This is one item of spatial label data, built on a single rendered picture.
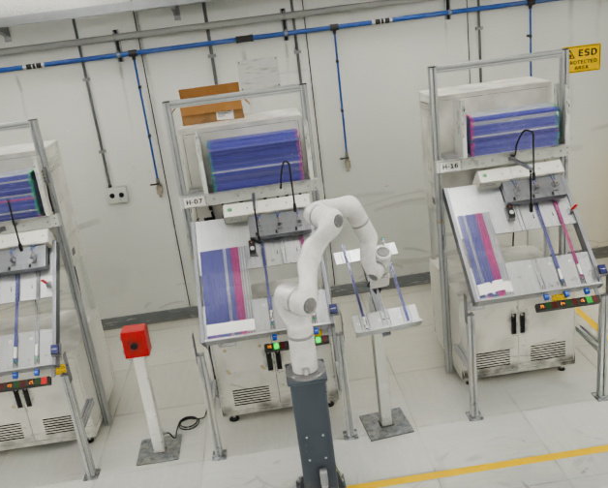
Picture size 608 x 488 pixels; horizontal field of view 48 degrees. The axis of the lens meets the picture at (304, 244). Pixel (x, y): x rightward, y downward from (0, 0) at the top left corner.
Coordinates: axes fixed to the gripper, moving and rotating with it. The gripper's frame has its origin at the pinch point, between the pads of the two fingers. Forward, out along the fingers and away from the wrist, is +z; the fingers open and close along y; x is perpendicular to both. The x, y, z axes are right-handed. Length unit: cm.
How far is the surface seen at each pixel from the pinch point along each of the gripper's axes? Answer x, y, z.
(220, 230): 60, -73, 4
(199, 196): 73, -81, -14
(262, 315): 7, -60, 15
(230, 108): 122, -54, -30
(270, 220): 55, -45, -4
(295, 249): 39, -34, 5
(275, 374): 0, -56, 69
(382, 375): -25, 0, 48
